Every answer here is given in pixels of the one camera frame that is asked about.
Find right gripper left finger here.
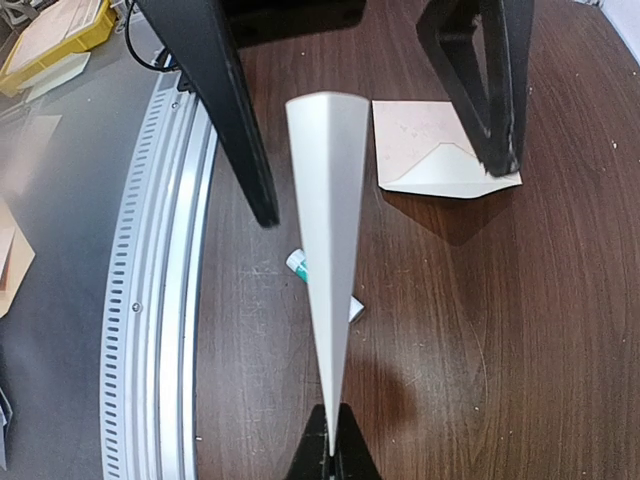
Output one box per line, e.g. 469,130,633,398
285,404,330,480

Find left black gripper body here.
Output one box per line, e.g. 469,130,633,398
222,0,366,48

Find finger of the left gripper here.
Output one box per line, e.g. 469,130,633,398
416,0,534,176
139,1,280,228

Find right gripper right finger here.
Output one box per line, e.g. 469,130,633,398
331,403,382,480

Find beige envelope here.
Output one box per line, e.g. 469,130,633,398
372,101,522,199

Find cream letter paper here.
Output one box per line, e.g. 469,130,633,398
286,92,370,450

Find yellow plastic bin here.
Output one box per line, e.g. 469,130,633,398
1,1,117,97

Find green white glue stick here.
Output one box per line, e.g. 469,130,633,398
285,248,366,324

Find spare envelopes on desk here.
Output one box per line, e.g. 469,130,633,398
1,199,35,317

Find left black cable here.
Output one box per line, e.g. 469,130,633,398
124,0,171,71

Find aluminium front rail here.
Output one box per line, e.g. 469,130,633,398
99,73,218,479

